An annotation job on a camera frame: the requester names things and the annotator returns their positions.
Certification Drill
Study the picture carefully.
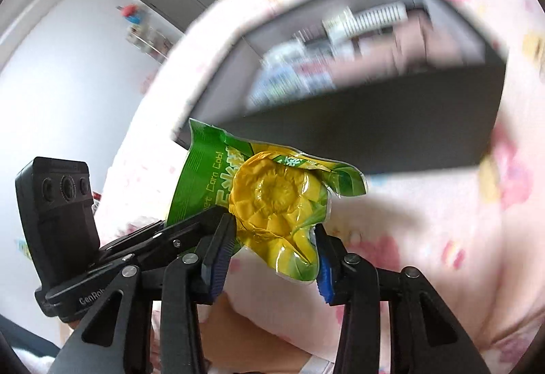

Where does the dark cardboard box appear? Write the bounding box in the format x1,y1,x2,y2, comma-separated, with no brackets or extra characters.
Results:
170,0,509,176

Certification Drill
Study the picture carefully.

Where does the smartwatch with white strap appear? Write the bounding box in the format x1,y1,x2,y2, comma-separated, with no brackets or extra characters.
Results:
321,1,409,46

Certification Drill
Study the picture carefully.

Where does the pink printed blanket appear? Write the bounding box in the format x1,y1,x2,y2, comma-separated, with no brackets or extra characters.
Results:
98,0,545,374

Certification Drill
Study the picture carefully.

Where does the green corn snack packet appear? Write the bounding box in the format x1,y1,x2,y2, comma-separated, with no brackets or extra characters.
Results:
164,117,368,283

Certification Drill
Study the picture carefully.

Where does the shelf with small toys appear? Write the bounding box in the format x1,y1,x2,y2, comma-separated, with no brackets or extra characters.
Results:
117,3,175,63

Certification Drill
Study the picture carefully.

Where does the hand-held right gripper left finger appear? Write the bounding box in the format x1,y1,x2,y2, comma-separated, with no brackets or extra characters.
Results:
49,212,237,374

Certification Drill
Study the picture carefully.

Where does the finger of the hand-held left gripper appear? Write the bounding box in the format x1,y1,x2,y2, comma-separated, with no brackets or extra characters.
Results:
99,206,231,272

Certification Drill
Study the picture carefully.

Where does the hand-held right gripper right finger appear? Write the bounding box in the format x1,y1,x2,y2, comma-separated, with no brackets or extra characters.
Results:
313,225,495,374

